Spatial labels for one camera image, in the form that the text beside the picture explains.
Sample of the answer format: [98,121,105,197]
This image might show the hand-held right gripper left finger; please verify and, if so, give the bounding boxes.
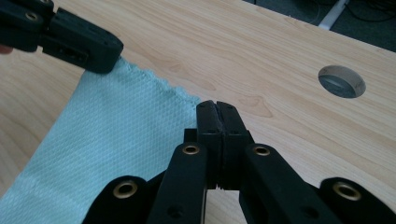
[146,99,224,224]

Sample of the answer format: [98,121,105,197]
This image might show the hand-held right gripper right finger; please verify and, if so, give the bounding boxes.
[216,101,344,224]

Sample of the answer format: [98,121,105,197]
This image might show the teal cloth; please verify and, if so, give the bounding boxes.
[0,55,202,224]

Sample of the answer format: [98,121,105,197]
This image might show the white metal stand frame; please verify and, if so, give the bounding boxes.
[318,0,349,31]

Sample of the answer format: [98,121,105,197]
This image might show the cables under white stand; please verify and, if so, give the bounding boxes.
[342,0,396,23]

